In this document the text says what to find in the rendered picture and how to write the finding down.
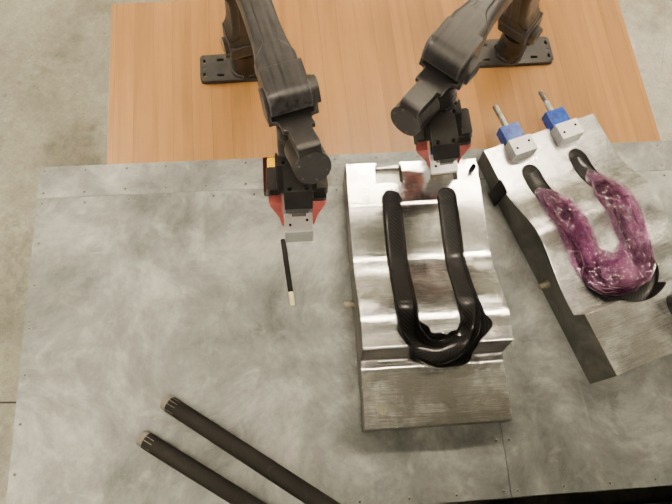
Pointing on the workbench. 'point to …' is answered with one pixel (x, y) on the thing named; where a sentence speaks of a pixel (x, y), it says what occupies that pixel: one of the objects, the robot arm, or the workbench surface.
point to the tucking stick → (287, 272)
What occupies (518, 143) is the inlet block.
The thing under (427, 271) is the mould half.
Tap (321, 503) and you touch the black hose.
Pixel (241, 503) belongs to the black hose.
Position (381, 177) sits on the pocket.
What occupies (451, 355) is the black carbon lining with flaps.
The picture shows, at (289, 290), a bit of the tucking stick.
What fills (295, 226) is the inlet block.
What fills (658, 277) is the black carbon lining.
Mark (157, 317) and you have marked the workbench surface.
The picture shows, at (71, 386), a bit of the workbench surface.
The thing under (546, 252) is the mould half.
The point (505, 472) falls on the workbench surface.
